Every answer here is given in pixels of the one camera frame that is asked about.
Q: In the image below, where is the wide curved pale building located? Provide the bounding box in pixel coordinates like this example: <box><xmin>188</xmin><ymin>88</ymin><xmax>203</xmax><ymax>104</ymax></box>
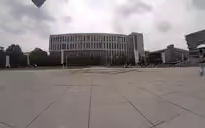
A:
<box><xmin>48</xmin><ymin>31</ymin><xmax>146</xmax><ymax>66</ymax></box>

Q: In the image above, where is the grey paved plaza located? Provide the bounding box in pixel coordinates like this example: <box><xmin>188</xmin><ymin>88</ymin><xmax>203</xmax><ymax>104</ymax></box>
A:
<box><xmin>0</xmin><ymin>65</ymin><xmax>205</xmax><ymax>128</ymax></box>

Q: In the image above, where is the white banner flag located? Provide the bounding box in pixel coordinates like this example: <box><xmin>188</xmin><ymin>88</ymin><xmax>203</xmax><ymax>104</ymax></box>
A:
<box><xmin>60</xmin><ymin>49</ymin><xmax>65</xmax><ymax>66</ymax></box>
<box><xmin>5</xmin><ymin>55</ymin><xmax>11</xmax><ymax>69</ymax></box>

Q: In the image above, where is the low grey building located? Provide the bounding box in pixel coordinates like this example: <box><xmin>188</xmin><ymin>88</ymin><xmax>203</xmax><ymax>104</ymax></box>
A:
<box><xmin>148</xmin><ymin>43</ymin><xmax>190</xmax><ymax>65</ymax></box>

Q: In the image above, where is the row of trees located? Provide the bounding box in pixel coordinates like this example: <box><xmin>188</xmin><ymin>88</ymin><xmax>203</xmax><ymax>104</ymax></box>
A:
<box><xmin>0</xmin><ymin>43</ymin><xmax>62</xmax><ymax>70</ymax></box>

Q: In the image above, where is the dark building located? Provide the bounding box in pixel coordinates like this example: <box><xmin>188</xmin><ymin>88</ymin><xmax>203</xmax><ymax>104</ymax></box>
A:
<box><xmin>184</xmin><ymin>27</ymin><xmax>205</xmax><ymax>66</ymax></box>

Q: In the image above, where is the person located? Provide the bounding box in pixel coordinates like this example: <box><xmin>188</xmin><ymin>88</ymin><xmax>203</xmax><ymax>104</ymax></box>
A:
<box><xmin>195</xmin><ymin>43</ymin><xmax>205</xmax><ymax>77</ymax></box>

